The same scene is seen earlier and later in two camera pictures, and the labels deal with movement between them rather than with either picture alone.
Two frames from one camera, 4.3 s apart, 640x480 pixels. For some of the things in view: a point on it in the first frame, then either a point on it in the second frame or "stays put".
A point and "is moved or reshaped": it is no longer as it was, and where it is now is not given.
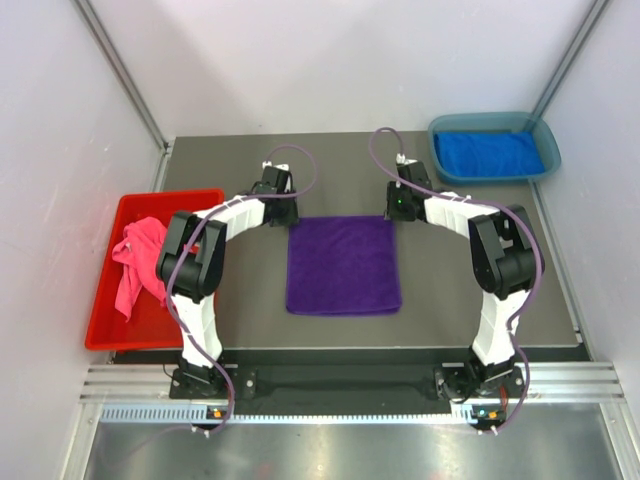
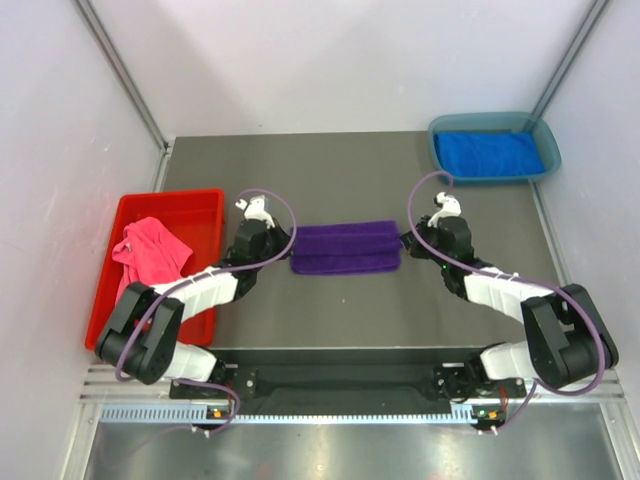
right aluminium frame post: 570,57 stays put
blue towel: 487,154 stays put
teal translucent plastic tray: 541,125 stays put
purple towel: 342,266 is moved or reshaped
